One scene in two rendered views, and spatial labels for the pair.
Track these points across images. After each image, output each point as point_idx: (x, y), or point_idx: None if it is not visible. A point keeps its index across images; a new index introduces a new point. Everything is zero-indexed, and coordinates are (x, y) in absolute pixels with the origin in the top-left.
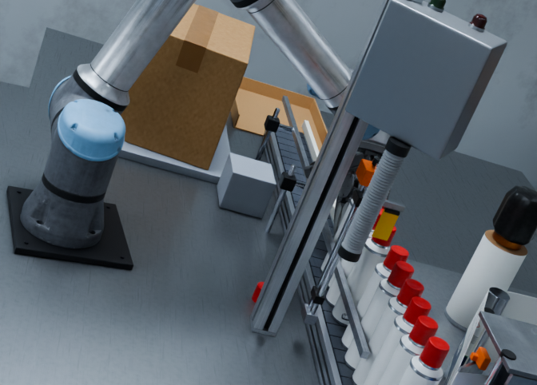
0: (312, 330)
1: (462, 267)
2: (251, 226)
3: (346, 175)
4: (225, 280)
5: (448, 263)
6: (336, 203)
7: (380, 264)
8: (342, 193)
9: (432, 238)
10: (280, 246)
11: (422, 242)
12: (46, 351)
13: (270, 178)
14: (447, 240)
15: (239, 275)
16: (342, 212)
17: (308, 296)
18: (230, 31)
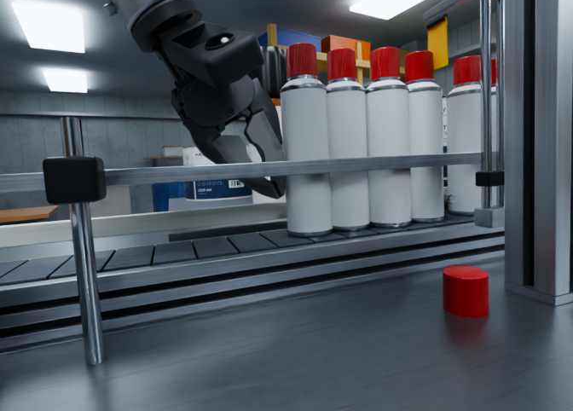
0: (454, 257)
1: (100, 241)
2: (76, 393)
3: (197, 80)
4: (505, 361)
5: (95, 245)
6: (201, 149)
7: (476, 85)
8: (222, 113)
9: (25, 253)
10: (564, 107)
11: (43, 256)
12: None
13: None
14: (28, 249)
15: (430, 348)
16: (254, 137)
17: (392, 252)
18: None
